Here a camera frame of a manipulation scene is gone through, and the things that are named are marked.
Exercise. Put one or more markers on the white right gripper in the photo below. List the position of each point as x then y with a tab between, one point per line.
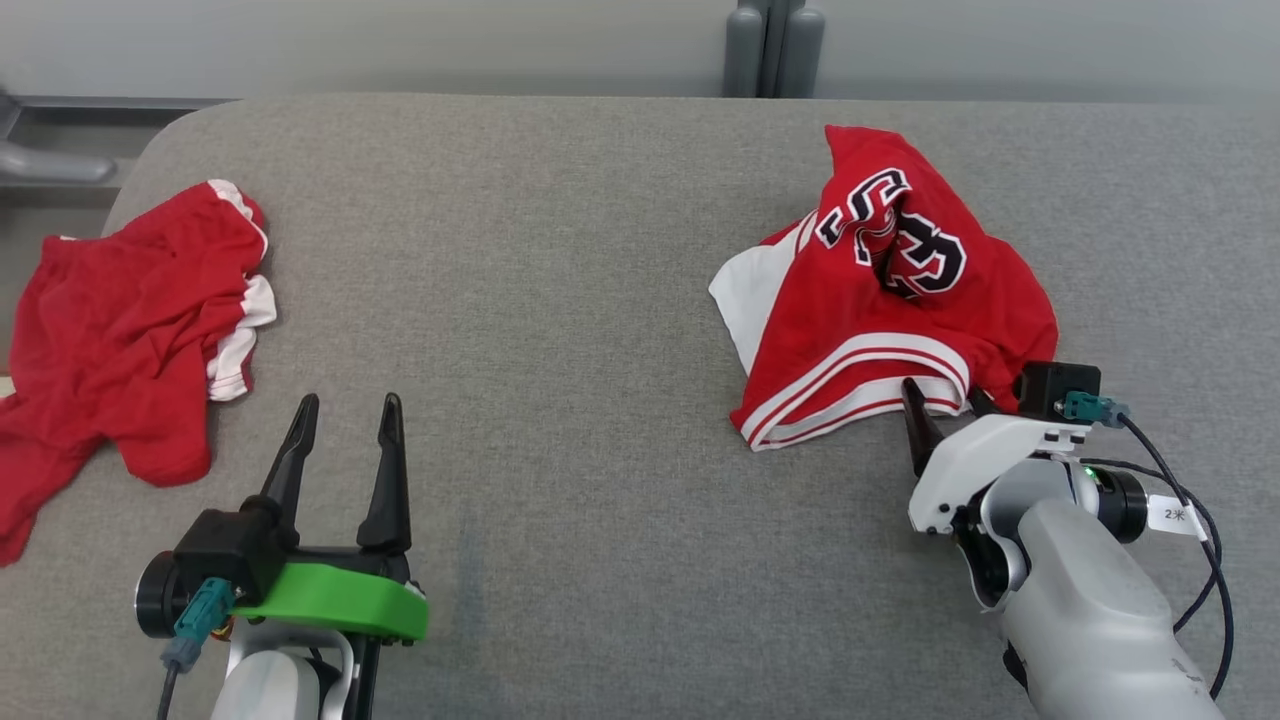
985	455

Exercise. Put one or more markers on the grey partition posts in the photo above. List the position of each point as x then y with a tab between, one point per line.
772	45

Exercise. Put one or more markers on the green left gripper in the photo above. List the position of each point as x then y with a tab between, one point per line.
340	600

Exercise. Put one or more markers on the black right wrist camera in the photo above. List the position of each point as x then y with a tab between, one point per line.
1050	385

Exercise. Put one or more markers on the red basketball jersey number 23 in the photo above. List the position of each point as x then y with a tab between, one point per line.
850	320

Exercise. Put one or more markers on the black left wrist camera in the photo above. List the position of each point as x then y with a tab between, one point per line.
225	550

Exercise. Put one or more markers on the red shorts white trim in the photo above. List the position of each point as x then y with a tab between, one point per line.
110	350

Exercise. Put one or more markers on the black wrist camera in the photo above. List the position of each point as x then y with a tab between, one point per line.
225	550
1050	385

